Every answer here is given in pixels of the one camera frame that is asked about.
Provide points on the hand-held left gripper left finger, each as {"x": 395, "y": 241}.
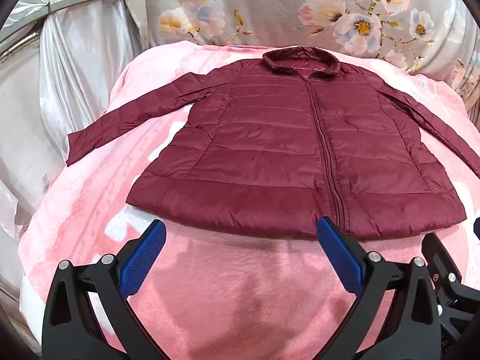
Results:
{"x": 144, "y": 249}

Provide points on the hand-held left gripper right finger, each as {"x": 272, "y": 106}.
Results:
{"x": 339, "y": 251}

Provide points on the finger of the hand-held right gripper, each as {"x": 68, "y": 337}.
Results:
{"x": 477, "y": 227}
{"x": 438, "y": 266}

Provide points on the maroon quilted puffer jacket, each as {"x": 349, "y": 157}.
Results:
{"x": 270, "y": 150}

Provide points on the pink fleece blanket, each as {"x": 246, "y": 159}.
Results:
{"x": 232, "y": 292}

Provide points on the white satin cloth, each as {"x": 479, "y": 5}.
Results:
{"x": 75, "y": 75}

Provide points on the grey floral bedding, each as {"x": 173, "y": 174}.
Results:
{"x": 277, "y": 7}

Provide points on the grey curved metal bar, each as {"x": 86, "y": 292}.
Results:
{"x": 82, "y": 3}

